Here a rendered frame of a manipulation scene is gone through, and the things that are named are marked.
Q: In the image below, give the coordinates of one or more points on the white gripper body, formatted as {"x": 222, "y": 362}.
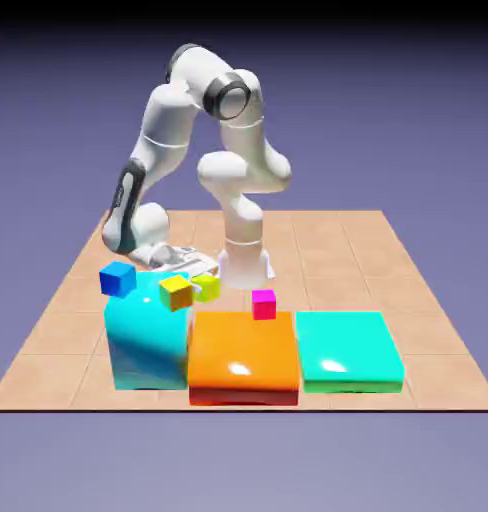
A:
{"x": 190, "y": 260}

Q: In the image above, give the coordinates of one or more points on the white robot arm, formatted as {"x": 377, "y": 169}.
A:
{"x": 244, "y": 160}

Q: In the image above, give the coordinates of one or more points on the small lime cube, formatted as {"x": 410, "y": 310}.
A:
{"x": 207, "y": 288}

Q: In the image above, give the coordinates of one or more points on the small yellow cube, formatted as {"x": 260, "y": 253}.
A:
{"x": 175, "y": 294}

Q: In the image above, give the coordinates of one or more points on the small blue cube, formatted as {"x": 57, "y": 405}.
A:
{"x": 116, "y": 279}

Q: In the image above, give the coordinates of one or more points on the small magenta cube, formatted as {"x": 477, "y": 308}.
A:
{"x": 264, "y": 306}

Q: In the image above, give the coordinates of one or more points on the large cyan box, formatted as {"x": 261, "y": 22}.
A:
{"x": 148, "y": 344}

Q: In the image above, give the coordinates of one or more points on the large orange box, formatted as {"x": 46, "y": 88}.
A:
{"x": 244, "y": 352}

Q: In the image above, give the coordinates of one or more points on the large turquoise box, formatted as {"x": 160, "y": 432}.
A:
{"x": 348, "y": 348}

